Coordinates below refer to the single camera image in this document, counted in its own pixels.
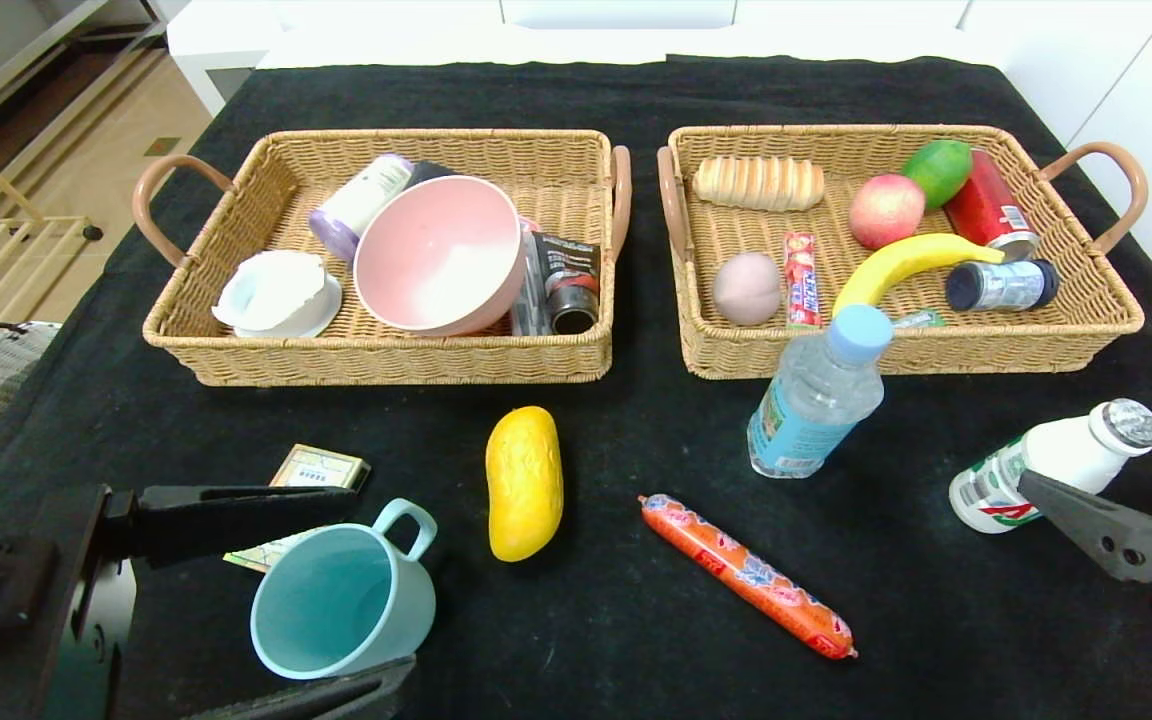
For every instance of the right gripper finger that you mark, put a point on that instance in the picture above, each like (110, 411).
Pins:
(1096, 525)

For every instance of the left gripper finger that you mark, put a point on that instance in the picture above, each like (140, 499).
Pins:
(336, 695)
(186, 530)

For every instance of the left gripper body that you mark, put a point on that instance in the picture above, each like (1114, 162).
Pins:
(26, 620)

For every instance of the white milk drink bottle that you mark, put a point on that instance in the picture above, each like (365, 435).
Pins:
(1066, 450)

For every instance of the water bottle blue cap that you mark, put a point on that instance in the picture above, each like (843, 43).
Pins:
(816, 400)

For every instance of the orange sausage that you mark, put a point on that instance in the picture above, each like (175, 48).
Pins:
(746, 575)

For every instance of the wicker basket holding food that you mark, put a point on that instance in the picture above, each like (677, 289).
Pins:
(1036, 350)

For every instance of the wicker basket holding pink bowl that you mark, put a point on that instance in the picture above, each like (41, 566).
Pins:
(386, 365)

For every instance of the teal plastic mug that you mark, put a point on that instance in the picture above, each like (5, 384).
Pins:
(336, 600)

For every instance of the playing card box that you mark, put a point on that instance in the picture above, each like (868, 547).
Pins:
(321, 468)

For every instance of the white ceramic dish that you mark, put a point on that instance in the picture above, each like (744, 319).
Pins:
(276, 293)

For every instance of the small silver jar black cap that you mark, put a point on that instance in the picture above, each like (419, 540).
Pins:
(1006, 285)

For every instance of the yellow mango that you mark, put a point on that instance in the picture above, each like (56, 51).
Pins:
(524, 485)

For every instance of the yellow banana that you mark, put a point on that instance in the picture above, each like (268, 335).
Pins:
(896, 260)

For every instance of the red soda can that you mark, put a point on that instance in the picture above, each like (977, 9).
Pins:
(986, 205)

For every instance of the pink bowl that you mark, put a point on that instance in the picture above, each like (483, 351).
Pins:
(436, 258)

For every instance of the white bottle purple cap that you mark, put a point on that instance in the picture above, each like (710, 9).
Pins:
(361, 203)

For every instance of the red peach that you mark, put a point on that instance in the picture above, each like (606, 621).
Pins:
(886, 210)

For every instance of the red candy pack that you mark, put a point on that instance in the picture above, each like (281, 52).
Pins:
(802, 283)

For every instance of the black table cloth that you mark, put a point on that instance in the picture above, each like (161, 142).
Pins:
(636, 450)

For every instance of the green mango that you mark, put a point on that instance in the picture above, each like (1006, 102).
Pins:
(936, 171)

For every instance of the pale pink peach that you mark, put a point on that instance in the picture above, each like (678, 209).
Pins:
(746, 288)

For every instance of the black packaged item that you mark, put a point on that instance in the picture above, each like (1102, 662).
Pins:
(566, 265)

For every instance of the ridged bread loaf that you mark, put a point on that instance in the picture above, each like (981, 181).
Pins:
(756, 183)

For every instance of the grey shelf unit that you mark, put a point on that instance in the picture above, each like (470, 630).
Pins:
(36, 45)

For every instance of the white cabinet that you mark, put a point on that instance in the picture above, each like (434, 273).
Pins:
(336, 30)

